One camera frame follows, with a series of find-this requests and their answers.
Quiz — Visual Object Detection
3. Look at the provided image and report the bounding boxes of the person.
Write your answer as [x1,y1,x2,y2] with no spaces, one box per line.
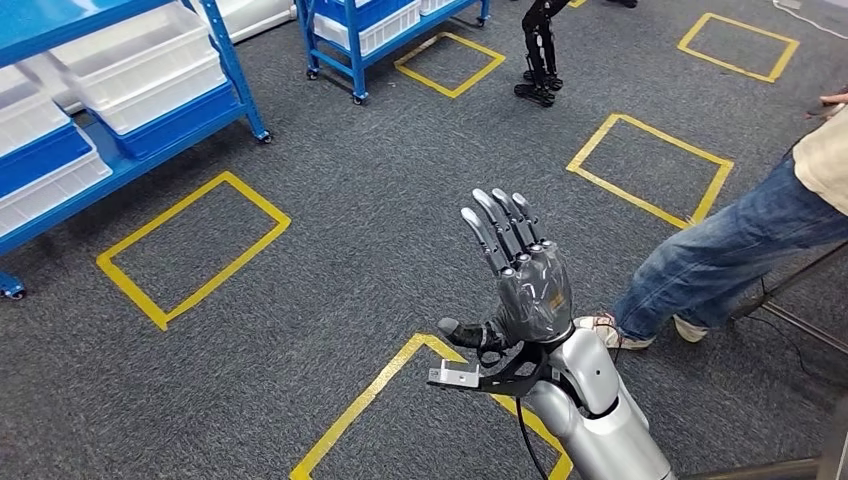
[574,86,848,352]

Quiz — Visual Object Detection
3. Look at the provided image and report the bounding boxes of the yellow floor tape square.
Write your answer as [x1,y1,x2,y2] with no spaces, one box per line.
[395,31,506,99]

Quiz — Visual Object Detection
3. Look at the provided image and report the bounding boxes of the black humanoid robot legs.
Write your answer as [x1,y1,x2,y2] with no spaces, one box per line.
[513,0,572,109]

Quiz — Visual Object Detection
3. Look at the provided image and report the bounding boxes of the blue metal shelf rack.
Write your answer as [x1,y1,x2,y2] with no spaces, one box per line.
[294,0,493,106]
[0,0,274,301]

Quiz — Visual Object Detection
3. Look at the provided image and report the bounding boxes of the white plastic bin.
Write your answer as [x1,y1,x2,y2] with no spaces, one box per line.
[72,52,228,137]
[313,0,423,59]
[19,3,215,87]
[0,152,114,238]
[0,66,72,158]

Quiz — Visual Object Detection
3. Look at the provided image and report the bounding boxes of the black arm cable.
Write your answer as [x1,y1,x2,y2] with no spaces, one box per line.
[513,396,552,480]

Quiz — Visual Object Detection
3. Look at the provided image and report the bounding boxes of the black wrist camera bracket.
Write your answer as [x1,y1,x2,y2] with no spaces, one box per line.
[476,341,566,400]

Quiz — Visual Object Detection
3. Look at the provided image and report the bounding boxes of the steel side table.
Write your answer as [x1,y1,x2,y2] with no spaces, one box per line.
[728,238,848,356]

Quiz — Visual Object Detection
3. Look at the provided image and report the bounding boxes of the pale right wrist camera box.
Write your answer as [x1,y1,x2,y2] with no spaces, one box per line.
[427,359,482,391]

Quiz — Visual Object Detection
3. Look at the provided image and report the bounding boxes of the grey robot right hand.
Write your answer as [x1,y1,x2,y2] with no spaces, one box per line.
[437,188,576,352]

